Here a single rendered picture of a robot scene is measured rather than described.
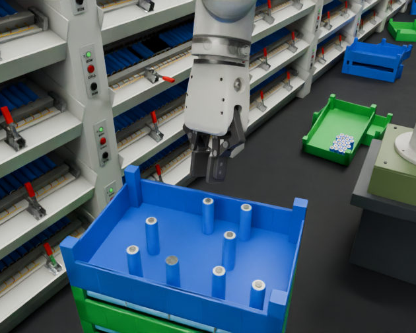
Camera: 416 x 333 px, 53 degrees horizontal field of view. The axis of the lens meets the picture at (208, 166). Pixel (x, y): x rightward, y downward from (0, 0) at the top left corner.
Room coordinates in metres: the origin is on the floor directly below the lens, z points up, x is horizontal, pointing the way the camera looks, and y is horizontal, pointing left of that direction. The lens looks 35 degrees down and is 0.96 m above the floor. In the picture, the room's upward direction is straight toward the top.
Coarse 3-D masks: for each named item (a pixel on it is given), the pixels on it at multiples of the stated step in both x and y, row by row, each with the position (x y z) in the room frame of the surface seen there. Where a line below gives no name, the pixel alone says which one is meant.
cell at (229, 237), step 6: (228, 234) 0.43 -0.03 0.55; (234, 234) 0.43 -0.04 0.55; (228, 240) 0.42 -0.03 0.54; (234, 240) 0.42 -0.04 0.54; (228, 246) 0.42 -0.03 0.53; (234, 246) 0.42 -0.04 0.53; (228, 252) 0.42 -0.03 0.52; (234, 252) 0.42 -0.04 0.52; (228, 258) 0.42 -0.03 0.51; (234, 258) 0.42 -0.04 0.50; (228, 264) 0.42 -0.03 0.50; (234, 264) 0.42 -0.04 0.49
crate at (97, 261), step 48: (144, 192) 0.57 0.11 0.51; (192, 192) 0.54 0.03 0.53; (96, 240) 0.46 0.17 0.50; (144, 240) 0.48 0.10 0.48; (192, 240) 0.48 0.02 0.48; (240, 240) 0.48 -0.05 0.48; (288, 240) 0.48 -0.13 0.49; (96, 288) 0.38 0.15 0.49; (144, 288) 0.36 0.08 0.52; (192, 288) 0.38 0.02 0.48; (240, 288) 0.38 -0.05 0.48; (288, 288) 0.34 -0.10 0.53
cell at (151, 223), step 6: (150, 222) 0.45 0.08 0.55; (156, 222) 0.45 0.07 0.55; (150, 228) 0.45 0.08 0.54; (156, 228) 0.45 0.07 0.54; (150, 234) 0.45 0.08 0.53; (156, 234) 0.45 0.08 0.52; (150, 240) 0.45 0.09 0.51; (156, 240) 0.45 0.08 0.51; (150, 246) 0.45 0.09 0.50; (156, 246) 0.45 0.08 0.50; (150, 252) 0.45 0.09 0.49; (156, 252) 0.45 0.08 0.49
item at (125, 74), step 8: (176, 48) 1.26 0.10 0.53; (184, 48) 1.27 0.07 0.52; (160, 56) 1.19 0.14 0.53; (168, 56) 1.21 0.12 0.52; (144, 64) 1.13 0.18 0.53; (152, 64) 1.15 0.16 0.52; (168, 64) 1.19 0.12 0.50; (120, 72) 1.06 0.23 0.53; (128, 72) 1.07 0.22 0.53; (136, 72) 1.10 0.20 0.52; (112, 80) 1.02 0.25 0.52; (120, 80) 1.05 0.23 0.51
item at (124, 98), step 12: (168, 48) 1.29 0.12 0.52; (180, 60) 1.25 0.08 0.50; (192, 60) 1.27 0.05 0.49; (168, 72) 1.17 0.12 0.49; (180, 72) 1.19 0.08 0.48; (132, 84) 1.07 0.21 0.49; (144, 84) 1.08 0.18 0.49; (156, 84) 1.10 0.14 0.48; (168, 84) 1.15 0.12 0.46; (120, 96) 1.00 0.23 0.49; (132, 96) 1.02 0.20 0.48; (144, 96) 1.07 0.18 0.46; (120, 108) 0.99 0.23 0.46
